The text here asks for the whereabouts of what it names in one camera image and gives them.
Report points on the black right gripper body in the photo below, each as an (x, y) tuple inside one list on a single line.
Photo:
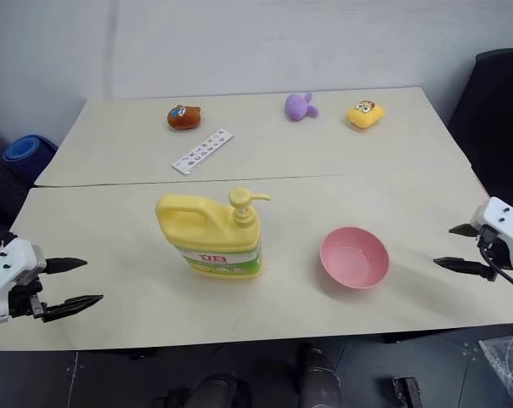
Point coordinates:
[(502, 254)]

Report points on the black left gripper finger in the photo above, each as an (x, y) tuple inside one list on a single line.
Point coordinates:
[(69, 307), (63, 265)]

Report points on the white printed card strip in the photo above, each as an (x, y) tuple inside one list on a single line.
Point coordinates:
[(202, 151)]

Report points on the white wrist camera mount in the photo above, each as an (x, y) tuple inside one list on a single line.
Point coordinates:
[(500, 217), (12, 263)]

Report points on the clear plastic bag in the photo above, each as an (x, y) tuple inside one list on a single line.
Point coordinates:
[(507, 365)]

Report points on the black office chair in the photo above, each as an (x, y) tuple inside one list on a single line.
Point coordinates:
[(494, 127)]

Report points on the blue rolled mat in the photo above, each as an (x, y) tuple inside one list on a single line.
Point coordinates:
[(27, 151)]

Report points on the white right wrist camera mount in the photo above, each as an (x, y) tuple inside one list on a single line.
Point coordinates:
[(500, 217)]

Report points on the yellow plush toy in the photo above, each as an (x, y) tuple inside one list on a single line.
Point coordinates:
[(364, 115)]

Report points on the pink bowl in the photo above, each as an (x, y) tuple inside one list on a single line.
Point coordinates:
[(354, 255)]

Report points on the dark chair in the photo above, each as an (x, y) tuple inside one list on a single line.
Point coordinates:
[(1, 183)]

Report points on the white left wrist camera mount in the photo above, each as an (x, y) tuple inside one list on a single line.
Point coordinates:
[(12, 263)]

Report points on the black box-shaped device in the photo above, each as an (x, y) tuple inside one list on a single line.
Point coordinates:
[(407, 393)]

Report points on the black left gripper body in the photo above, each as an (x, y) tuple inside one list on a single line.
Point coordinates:
[(23, 299)]

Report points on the brown plush toy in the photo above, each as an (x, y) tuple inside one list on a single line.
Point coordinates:
[(184, 118)]

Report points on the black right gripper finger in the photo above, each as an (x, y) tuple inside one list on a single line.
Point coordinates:
[(469, 266), (466, 230)]

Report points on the purple plush toy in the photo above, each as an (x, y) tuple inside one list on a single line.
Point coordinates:
[(298, 107)]

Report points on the yellow detergent pump bottle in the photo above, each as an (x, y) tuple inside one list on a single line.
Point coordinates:
[(210, 231)]

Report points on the large dark rounded shape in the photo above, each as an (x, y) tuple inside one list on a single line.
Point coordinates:
[(320, 378)]

